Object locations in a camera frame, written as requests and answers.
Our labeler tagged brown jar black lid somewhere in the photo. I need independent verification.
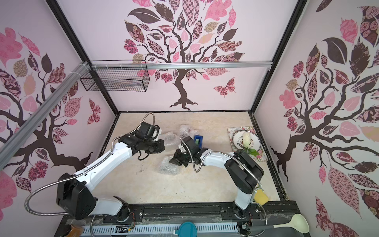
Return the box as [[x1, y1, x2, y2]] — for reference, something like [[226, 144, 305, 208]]
[[60, 224, 84, 237]]

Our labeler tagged flexible metal conduit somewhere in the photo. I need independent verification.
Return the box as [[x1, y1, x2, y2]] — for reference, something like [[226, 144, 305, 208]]
[[24, 112, 156, 217], [180, 137, 267, 226]]

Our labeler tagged floral square placemat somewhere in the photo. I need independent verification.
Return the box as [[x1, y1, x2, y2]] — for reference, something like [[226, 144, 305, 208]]
[[227, 126, 268, 162]]

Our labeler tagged blue tape dispenser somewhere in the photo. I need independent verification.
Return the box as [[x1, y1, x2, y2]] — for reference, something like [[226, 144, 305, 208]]
[[194, 135, 203, 148]]

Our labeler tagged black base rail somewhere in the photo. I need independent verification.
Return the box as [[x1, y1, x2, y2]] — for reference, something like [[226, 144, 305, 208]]
[[55, 201, 302, 237]]

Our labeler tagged right flexible metal conduit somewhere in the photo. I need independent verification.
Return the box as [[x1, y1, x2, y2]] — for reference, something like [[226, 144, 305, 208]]
[[180, 137, 267, 226]]

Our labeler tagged rear aluminium frame bar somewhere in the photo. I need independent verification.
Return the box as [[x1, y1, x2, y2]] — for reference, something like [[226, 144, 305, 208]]
[[91, 61, 272, 70]]

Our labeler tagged white artificial rose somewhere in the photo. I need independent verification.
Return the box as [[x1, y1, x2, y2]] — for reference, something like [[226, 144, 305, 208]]
[[242, 131, 261, 157]]

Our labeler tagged teal round lid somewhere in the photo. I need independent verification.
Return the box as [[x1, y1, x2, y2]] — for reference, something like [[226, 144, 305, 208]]
[[174, 222, 198, 237]]

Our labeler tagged round white plate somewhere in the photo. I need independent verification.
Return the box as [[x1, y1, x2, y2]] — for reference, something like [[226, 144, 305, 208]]
[[232, 130, 262, 151]]

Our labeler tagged cream plastic ladle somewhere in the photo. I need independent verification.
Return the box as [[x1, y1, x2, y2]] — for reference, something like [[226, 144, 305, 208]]
[[246, 213, 310, 234]]

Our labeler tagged black wire basket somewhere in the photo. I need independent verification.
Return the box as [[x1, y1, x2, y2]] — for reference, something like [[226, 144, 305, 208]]
[[81, 59, 150, 92]]

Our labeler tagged left aluminium frame bar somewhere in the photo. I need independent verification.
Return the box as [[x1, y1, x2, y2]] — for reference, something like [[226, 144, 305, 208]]
[[1, 62, 89, 169]]

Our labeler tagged aluminium frame bar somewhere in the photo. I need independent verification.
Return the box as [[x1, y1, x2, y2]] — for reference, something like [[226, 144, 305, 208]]
[[1, 62, 89, 169], [91, 61, 272, 70]]

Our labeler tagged yellow green sponge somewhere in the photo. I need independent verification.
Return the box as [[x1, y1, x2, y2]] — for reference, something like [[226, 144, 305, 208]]
[[253, 189, 269, 206]]

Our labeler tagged left flexible metal conduit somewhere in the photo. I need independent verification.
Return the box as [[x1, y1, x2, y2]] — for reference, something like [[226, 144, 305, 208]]
[[24, 112, 156, 217]]

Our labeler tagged white slotted cable duct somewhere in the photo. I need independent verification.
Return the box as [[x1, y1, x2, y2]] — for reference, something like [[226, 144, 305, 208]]
[[82, 222, 239, 237]]

